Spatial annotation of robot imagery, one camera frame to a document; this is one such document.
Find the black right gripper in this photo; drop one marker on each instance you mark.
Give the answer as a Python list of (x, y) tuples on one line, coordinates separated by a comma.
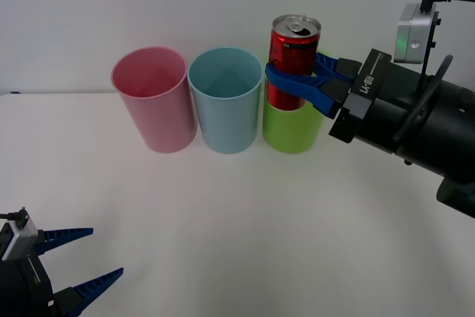
[(365, 94)]

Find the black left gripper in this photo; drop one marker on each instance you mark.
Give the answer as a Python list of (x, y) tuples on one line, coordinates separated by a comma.
[(22, 287)]

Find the red drink can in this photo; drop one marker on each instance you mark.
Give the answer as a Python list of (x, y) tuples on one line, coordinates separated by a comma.
[(293, 49)]

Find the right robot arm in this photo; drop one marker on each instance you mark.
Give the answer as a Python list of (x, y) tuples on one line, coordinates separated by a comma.
[(445, 116)]

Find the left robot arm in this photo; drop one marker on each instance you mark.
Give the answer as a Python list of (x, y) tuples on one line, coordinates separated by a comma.
[(18, 239)]

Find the green plastic bin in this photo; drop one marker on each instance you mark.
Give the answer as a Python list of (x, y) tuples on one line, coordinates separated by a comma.
[(289, 131)]

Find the pale blue plastic bin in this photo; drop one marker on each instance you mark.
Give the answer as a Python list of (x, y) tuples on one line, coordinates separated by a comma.
[(226, 120)]

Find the pink plastic bin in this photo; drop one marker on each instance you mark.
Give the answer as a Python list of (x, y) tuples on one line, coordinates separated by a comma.
[(159, 116)]

